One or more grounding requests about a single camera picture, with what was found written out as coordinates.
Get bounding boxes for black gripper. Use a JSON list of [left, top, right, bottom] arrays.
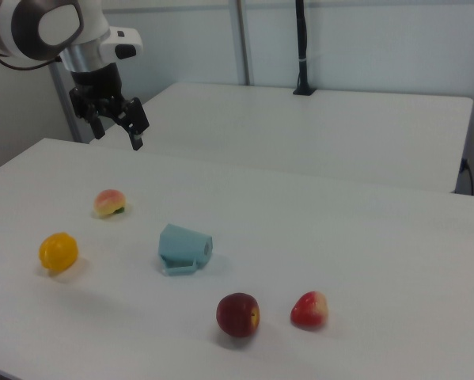
[[69, 64, 150, 152]]

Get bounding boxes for white rectangular table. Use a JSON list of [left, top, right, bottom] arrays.
[[89, 82, 474, 195]]

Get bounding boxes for dark red toy apple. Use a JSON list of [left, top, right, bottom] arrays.
[[215, 292, 261, 339]]

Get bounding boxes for black wall plug cable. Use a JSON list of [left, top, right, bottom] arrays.
[[459, 157, 474, 196]]

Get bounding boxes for yellow toy bell pepper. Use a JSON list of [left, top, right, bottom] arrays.
[[38, 231, 80, 272]]

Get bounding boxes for aluminium frame post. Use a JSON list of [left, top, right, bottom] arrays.
[[47, 62, 84, 144]]

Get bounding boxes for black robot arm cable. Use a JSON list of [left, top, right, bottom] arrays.
[[0, 42, 63, 72]]

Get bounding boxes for red toy strawberry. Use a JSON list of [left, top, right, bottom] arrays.
[[290, 291, 329, 329]]

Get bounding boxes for light blue mug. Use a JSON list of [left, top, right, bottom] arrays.
[[157, 222, 214, 278]]

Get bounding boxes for black camera pole with base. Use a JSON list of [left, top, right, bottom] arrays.
[[292, 0, 317, 97]]

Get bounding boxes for pink toy peach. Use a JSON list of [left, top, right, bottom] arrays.
[[93, 188, 127, 219]]

